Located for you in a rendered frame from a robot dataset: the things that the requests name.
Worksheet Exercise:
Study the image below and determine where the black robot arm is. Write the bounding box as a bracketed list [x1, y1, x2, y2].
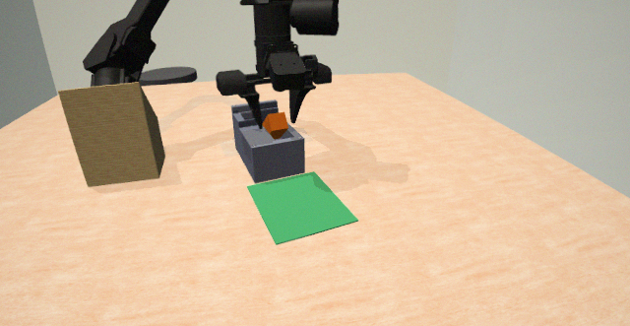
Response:
[83, 0, 339, 92]

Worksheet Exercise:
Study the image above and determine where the orange l-shaped part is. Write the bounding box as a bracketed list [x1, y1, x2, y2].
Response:
[262, 112, 288, 139]

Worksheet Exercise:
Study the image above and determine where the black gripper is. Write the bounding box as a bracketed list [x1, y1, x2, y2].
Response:
[216, 34, 332, 129]

